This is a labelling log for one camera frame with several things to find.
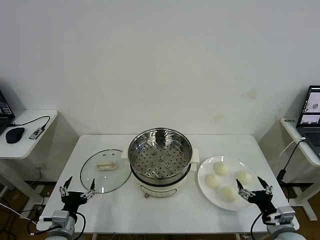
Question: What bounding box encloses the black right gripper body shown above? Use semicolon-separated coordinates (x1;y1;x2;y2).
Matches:
248;189;278;216

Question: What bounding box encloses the white steamed baozi bun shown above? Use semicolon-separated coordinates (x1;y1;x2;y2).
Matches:
213;161;230;177
219;186;238;203
204;173;221;190
236;170;253;186

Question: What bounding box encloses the white side desk with label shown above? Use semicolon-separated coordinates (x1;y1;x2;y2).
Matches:
279;116;320;222

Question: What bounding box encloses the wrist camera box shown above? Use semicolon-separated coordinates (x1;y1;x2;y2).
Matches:
276;206;296;226
52;210;70;224

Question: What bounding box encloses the black usb hub cable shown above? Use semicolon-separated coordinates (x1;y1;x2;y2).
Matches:
11;115;51;131

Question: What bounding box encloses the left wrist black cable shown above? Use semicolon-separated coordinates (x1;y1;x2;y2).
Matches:
74;211;87;238

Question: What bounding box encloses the glass pot lid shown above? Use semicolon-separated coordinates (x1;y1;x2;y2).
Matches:
79;148;133;194

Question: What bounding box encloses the white round plate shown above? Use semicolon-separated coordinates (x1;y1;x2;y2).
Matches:
197;155;260;212

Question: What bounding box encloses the white laptop cable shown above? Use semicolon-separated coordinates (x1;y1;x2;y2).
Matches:
279;136;306;159

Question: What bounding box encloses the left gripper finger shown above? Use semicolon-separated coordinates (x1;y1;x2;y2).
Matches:
80;177;97;202
59;176;74;197

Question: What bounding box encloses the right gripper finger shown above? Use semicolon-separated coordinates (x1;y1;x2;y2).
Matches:
257;176;273;195
236;178;252;200

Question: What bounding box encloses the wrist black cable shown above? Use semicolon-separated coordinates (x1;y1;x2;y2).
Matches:
74;211;87;238
250;211;266;240

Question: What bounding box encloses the perforated steel steamer basket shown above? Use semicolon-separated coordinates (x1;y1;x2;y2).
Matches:
121;127;201;179

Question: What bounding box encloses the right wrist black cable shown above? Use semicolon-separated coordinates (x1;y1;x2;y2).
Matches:
250;211;266;240

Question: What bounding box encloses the grey laptop bright screen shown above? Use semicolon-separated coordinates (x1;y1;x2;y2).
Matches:
295;84;320;158

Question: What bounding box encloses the white side desk with mouse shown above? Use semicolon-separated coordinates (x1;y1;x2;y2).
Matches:
0;109;60;205

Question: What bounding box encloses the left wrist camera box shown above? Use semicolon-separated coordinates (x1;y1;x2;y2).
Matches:
52;210;70;224

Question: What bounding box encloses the cream electric cooking pot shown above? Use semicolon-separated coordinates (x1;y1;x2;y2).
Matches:
124;159;198;199

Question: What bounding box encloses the black computer mouse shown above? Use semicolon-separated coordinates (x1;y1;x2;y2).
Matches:
5;126;26;144

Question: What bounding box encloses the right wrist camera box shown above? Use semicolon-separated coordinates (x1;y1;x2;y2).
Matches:
276;206;296;226

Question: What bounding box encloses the black laptop dark screen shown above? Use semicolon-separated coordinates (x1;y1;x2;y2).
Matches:
0;89;16;135

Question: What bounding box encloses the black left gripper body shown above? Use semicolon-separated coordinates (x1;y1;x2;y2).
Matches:
61;191;87;213

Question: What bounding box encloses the grey usb hub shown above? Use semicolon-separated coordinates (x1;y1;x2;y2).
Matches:
28;126;46;141

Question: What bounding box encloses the black laptop power cable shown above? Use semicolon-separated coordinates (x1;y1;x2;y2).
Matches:
276;139;306;186

